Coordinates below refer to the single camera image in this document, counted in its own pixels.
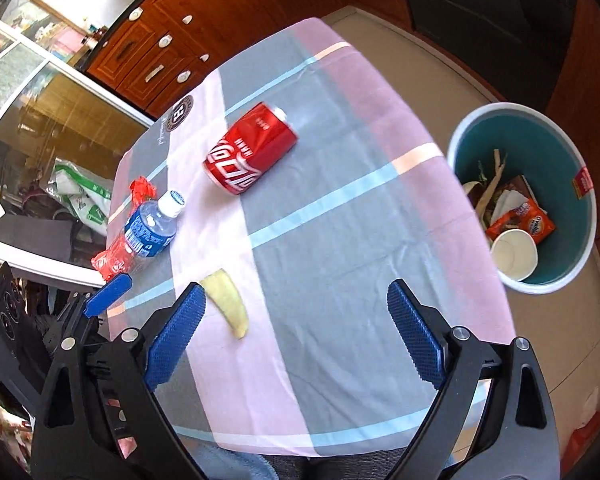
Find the green and white plastic bag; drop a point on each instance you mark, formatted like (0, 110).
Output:
(80, 195)

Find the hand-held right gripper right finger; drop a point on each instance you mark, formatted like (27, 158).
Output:
(415, 335)

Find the glass sliding door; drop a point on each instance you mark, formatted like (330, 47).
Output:
(55, 110)

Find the brown paper chopstick sleeve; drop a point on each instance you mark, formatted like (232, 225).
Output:
(492, 182)

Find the teal and white waste bin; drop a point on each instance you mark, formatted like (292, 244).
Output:
(520, 130)

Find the orange plastic bag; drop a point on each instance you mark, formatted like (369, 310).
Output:
(582, 442)

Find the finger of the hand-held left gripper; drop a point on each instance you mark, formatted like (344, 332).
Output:
(107, 295)

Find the red soda can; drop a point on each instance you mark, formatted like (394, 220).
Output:
(250, 150)

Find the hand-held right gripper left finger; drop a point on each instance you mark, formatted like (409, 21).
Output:
(172, 340)

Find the white tissue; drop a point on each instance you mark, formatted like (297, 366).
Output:
(507, 202)

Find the wooden cabinet with drawers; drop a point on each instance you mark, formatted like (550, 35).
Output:
(220, 15)

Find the pink and grey checked tablecloth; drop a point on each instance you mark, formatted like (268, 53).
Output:
(330, 235)

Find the yellow banana peel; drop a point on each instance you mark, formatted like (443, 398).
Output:
(227, 300)

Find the brown snack packet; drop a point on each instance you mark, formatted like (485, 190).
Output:
(522, 184)

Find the red plastic wrapper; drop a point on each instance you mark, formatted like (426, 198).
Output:
(112, 260)

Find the white paper cup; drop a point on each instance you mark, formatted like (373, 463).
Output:
(512, 255)

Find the orange snack packet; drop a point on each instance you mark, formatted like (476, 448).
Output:
(535, 222)

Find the clear water bottle blue label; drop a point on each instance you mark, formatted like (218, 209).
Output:
(147, 232)

